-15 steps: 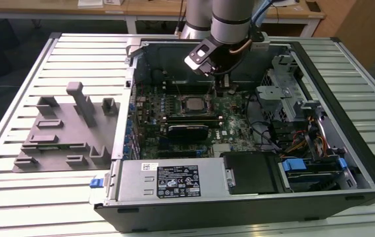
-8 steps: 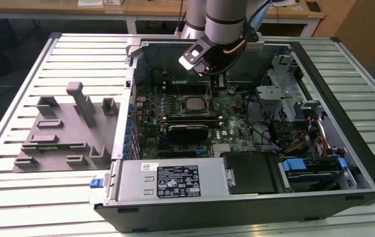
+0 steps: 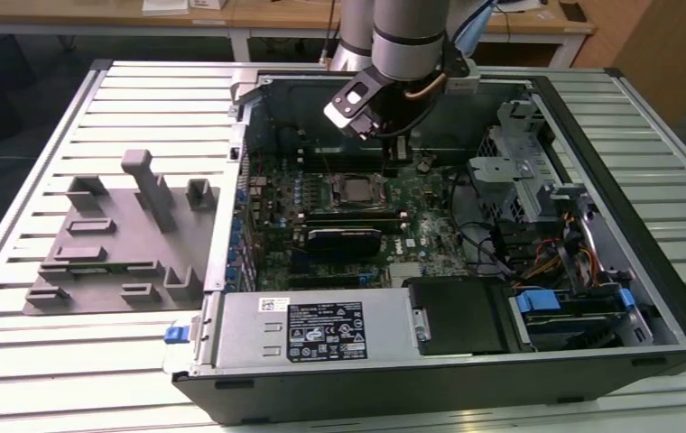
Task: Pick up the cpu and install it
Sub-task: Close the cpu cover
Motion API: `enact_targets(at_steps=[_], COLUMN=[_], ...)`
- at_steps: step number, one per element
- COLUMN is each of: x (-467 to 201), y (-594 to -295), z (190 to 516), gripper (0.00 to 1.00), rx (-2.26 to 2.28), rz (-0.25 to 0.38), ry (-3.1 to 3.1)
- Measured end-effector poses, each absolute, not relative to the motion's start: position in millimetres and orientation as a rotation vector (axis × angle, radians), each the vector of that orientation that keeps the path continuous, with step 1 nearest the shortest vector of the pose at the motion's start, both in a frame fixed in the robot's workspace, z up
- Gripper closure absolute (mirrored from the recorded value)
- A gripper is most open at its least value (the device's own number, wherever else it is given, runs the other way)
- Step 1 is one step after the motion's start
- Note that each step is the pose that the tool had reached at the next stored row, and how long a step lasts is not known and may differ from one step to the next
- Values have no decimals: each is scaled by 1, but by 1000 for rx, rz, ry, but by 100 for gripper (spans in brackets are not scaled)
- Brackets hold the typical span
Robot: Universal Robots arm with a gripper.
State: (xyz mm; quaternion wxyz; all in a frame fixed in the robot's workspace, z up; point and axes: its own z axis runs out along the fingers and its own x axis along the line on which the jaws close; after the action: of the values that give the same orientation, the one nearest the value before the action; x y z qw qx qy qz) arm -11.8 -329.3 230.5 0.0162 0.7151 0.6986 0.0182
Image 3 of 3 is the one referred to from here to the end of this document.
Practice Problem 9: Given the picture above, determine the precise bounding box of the CPU socket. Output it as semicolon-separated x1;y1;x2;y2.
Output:
328;172;392;213

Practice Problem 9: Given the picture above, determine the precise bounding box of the wooden cabinet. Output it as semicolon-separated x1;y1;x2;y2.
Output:
572;0;686;130

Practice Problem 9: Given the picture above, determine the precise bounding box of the black cable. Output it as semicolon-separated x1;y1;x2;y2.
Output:
448;166;517;281

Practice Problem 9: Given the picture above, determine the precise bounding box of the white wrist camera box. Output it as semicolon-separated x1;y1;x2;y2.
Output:
324;71;382;143

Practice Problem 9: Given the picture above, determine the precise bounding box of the white paper sheet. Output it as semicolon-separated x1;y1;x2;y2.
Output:
142;0;190;17

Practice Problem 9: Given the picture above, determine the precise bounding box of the silver power supply unit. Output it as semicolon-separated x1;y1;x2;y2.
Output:
210;288;424;369

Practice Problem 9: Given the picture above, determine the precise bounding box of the small silver wrist camera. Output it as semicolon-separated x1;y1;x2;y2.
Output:
444;67;483;95

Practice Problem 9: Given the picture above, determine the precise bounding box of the black expansion slot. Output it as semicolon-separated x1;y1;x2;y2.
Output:
288;273;381;290

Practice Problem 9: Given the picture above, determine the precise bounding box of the hard disk in blue carrier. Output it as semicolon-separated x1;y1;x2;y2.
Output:
515;290;632;351

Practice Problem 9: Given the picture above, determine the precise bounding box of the grey parts rack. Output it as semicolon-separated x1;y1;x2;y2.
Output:
22;148;222;317

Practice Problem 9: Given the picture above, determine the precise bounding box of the black graphics card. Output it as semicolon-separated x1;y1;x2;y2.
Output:
304;225;386;259

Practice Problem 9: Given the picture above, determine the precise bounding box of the wooden desk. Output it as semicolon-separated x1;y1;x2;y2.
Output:
0;0;242;62
231;0;597;69

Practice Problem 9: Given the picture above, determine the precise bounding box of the orange wire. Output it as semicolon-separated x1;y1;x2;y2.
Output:
581;243;597;285

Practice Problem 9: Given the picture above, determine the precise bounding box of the black PC case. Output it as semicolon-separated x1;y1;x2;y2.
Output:
162;67;686;426

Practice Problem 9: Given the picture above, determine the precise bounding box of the yellow wire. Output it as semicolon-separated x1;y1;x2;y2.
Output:
515;263;559;288

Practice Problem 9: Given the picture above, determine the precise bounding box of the red wire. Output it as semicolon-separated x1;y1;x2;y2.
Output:
535;238;565;258

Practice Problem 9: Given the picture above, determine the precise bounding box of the silver metal disk bay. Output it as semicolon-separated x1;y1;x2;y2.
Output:
465;99;592;225

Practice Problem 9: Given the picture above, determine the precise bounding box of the green motherboard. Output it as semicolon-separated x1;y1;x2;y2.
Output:
234;148;472;292

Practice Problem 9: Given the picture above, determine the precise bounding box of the silver CPU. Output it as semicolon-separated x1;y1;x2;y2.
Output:
342;178;385;203

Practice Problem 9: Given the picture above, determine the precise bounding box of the black rear fan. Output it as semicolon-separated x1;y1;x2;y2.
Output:
270;121;309;157

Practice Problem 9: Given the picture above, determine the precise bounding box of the black plastic shroud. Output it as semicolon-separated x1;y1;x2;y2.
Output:
406;277;511;355

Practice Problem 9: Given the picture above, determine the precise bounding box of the silver chipset heatsink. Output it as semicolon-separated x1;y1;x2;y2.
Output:
388;263;428;280

